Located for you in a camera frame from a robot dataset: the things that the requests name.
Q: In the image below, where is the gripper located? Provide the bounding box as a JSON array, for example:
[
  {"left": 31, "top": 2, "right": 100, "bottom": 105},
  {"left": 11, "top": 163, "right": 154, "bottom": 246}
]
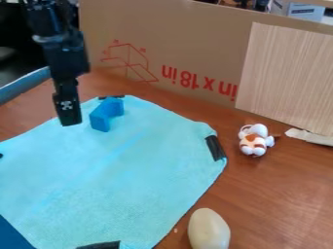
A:
[{"left": 39, "top": 30, "right": 93, "bottom": 127}]

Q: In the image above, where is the light blue cloth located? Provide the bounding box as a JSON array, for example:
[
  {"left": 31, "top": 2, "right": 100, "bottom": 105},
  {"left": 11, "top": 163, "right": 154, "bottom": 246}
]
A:
[{"left": 0, "top": 94, "right": 230, "bottom": 249}]

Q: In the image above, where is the blue block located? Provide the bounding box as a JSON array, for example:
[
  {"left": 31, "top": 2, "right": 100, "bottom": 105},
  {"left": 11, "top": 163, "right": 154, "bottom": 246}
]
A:
[{"left": 88, "top": 96, "right": 127, "bottom": 133}]

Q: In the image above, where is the cardboard box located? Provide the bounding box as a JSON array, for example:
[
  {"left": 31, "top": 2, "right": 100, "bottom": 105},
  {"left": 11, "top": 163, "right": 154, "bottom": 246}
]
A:
[{"left": 78, "top": 0, "right": 333, "bottom": 110}]

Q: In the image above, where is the cream toy potato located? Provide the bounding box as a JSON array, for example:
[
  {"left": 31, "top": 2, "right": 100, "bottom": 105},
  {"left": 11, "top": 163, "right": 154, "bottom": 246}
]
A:
[{"left": 186, "top": 207, "right": 234, "bottom": 249}]

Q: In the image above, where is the white and orange plush toy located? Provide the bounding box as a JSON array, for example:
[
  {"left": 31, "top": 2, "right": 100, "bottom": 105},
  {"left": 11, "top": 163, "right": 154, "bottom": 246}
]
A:
[{"left": 237, "top": 123, "right": 278, "bottom": 159}]

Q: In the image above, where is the light wooden board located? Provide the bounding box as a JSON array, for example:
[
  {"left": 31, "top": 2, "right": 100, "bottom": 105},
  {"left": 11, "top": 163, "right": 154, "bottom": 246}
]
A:
[{"left": 234, "top": 21, "right": 333, "bottom": 137}]

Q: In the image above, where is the beige paper scrap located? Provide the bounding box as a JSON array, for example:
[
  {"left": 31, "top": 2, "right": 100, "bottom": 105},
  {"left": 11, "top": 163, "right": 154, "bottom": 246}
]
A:
[{"left": 283, "top": 126, "right": 333, "bottom": 148}]

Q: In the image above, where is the white box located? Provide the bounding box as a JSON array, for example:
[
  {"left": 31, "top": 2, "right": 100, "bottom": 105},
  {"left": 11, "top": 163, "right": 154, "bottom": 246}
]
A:
[{"left": 266, "top": 0, "right": 327, "bottom": 23}]

